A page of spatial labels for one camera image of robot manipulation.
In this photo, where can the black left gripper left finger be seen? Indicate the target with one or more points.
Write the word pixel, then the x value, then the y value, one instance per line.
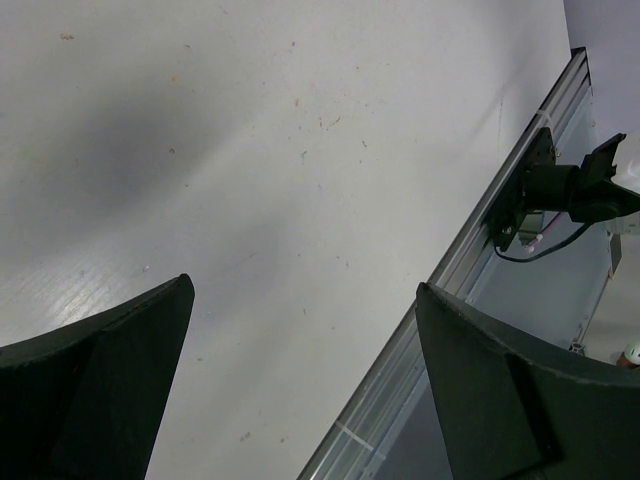
pixel 86 400

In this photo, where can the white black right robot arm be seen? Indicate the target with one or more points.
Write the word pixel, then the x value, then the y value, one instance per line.
pixel 627 170

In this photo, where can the aluminium mounting rail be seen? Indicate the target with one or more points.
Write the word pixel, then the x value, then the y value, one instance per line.
pixel 359 441

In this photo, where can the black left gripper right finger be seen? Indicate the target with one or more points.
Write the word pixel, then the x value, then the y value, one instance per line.
pixel 513 406

